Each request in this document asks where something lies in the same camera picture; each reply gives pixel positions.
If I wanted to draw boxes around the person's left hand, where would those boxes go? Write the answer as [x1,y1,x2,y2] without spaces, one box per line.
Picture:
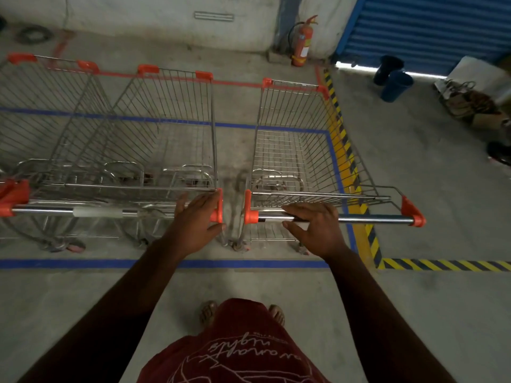
[165,190,227,258]

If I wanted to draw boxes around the person's right hand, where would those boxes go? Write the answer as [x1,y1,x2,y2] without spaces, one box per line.
[281,202,351,261]

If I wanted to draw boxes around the wire shopping cart orange corners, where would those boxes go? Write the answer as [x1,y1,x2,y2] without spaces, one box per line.
[229,77,427,256]
[0,52,113,188]

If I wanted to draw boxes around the wire shopping cart taped handle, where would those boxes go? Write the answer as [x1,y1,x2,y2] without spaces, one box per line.
[0,64,224,253]

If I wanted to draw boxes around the person's left forearm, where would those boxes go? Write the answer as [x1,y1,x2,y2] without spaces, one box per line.
[18,239,189,383]

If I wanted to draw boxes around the person's right forearm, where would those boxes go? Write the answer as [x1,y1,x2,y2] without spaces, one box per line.
[323,245,456,383]

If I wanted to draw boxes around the person's left sandalled foot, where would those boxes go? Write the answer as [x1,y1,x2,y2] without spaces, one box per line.
[198,301,219,327]

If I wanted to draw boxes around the person's sandalled foot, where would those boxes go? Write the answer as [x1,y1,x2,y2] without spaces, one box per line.
[268,304,286,327]
[198,301,219,327]

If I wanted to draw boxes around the person's right sandalled foot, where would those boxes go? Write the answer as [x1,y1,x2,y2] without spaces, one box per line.
[268,304,286,327]

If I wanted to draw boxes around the person's red printed shirt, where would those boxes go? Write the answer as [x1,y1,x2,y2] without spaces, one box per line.
[137,298,330,383]

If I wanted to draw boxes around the dark blue plastic bin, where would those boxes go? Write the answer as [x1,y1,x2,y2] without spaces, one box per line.
[380,70,414,103]
[373,55,405,86]

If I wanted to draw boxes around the red fire extinguisher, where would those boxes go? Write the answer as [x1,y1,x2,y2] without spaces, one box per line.
[288,15,319,68]

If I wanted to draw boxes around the brown paper bags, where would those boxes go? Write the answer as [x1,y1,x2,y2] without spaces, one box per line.
[438,80,505,129]

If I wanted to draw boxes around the black shoe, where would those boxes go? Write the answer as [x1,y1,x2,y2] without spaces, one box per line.
[486,141,511,167]

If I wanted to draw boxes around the white flat board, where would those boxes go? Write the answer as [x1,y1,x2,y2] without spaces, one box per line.
[434,56,511,105]

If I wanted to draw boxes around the blue roller shutter door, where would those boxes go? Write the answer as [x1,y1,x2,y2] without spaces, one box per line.
[335,0,511,76]

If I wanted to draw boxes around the metal wall vent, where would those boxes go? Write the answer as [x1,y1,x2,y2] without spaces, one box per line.
[194,11,235,23]

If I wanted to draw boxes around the grey wall pipe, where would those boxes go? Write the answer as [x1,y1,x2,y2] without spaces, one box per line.
[274,0,301,53]

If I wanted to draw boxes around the dark coiled ring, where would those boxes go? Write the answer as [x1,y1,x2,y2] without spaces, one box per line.
[15,24,54,45]

